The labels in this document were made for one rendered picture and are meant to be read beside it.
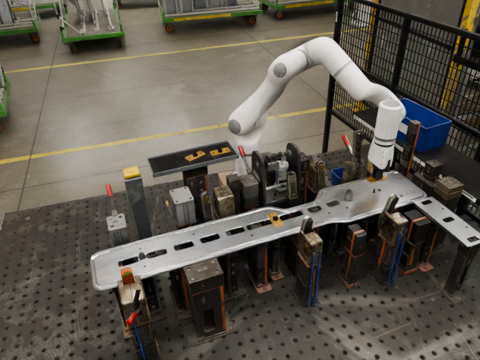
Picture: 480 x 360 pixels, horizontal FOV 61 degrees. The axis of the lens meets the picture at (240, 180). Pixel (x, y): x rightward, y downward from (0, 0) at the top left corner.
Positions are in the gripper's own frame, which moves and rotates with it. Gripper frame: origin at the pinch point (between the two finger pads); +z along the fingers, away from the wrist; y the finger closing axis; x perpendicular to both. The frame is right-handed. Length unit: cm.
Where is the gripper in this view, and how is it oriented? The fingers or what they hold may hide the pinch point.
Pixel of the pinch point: (377, 173)
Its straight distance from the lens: 179.3
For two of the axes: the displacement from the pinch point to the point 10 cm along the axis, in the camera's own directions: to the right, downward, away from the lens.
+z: 0.3, 8.2, 5.7
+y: 3.6, 5.2, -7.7
